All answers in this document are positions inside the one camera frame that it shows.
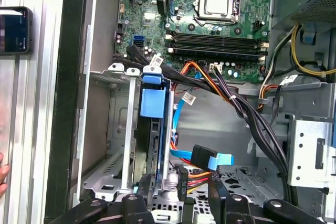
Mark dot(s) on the silver disk bay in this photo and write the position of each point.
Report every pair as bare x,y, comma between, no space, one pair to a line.
130,129

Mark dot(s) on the green motherboard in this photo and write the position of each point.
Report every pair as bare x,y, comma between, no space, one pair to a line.
147,3

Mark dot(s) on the black PC case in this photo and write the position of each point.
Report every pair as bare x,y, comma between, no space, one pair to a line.
65,103

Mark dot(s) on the grey drive cage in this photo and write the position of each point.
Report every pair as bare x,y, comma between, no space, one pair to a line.
304,155

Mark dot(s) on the silver CPU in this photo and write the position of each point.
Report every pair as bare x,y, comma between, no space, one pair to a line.
217,4

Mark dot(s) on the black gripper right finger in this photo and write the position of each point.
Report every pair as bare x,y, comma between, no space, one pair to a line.
237,208

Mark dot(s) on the hard disk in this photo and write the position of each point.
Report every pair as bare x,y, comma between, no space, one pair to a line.
152,103

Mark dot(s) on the black smartphone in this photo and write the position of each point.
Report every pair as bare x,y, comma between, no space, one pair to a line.
15,32

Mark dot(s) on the CPU socket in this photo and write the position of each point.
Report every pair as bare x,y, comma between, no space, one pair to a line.
218,19

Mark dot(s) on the person's hand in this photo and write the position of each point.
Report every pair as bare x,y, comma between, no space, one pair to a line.
3,174

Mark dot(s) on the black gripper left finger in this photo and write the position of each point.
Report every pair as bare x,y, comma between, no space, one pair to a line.
134,208

